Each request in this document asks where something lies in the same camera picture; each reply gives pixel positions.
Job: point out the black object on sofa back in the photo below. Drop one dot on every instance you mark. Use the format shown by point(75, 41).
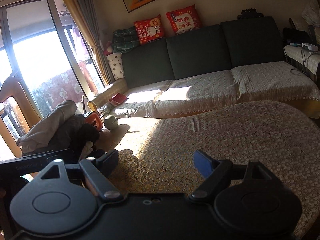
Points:
point(248, 14)

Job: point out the red rabbit cushion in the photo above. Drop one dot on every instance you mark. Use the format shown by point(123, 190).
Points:
point(149, 30)

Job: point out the armchair with yellow cover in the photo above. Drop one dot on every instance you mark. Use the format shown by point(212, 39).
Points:
point(306, 62)

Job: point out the dark folded clothes pile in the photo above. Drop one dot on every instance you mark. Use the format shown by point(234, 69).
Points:
point(73, 134)

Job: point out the yellow grey curtain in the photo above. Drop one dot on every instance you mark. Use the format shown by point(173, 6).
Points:
point(83, 14)

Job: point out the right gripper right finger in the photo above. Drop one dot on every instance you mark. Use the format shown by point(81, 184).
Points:
point(216, 174)

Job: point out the round table lace cloth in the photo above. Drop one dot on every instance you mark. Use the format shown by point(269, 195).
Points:
point(156, 155)

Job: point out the red text cushion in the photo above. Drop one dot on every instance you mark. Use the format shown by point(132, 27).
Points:
point(184, 20)

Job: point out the red booklet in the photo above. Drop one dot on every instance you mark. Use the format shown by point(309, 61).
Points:
point(117, 99)

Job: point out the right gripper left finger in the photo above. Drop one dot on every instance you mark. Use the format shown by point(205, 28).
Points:
point(96, 172)

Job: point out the green plaid blanket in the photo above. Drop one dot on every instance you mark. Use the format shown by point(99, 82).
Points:
point(124, 40)

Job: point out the green sofa with lace cover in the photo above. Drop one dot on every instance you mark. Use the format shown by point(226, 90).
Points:
point(209, 68)

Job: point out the white bear pattern pillow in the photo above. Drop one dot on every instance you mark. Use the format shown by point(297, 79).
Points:
point(116, 65)

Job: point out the orange tissue box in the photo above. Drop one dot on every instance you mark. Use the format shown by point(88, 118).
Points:
point(93, 118)

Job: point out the white printed sweatshirt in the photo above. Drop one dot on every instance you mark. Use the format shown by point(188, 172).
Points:
point(42, 132)

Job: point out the clothes pile on armchair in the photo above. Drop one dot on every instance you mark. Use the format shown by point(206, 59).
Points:
point(311, 16)

